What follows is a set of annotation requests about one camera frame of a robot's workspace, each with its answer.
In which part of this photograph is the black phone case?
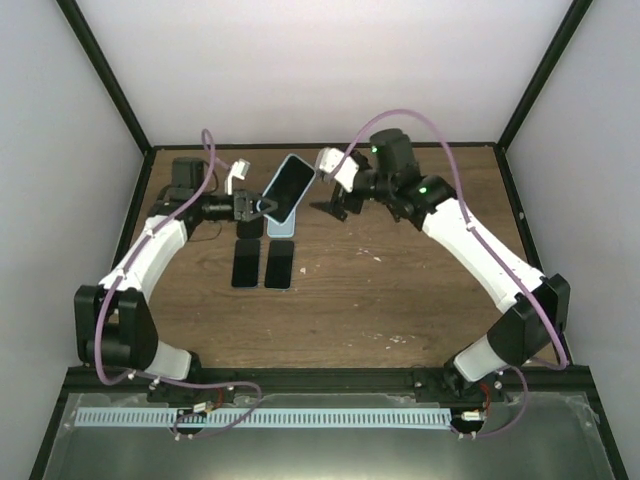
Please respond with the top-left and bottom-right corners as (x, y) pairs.
(236, 218), (265, 240)

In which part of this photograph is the dark green phone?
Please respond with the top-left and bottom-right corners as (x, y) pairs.
(264, 240), (295, 290)

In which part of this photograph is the blue phone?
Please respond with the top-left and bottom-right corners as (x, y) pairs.
(231, 239), (261, 288)

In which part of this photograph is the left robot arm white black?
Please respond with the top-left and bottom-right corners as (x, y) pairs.
(74, 157), (263, 404)

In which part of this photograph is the metal front plate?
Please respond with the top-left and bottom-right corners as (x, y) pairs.
(43, 393), (615, 479)

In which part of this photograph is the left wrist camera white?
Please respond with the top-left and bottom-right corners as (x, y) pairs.
(224, 159), (251, 195)

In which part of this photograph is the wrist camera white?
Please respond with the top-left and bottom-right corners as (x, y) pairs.
(224, 159), (251, 195)
(315, 147), (360, 193)

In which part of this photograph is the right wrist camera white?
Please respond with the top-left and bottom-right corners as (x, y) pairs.
(315, 147), (360, 193)

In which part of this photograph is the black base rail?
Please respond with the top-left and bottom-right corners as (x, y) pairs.
(66, 365), (591, 404)

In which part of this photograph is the black enclosure frame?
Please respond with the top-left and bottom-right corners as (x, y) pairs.
(27, 0), (629, 480)

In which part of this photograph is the light-blue slotted cable duct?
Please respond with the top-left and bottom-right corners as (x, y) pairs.
(72, 407), (452, 430)

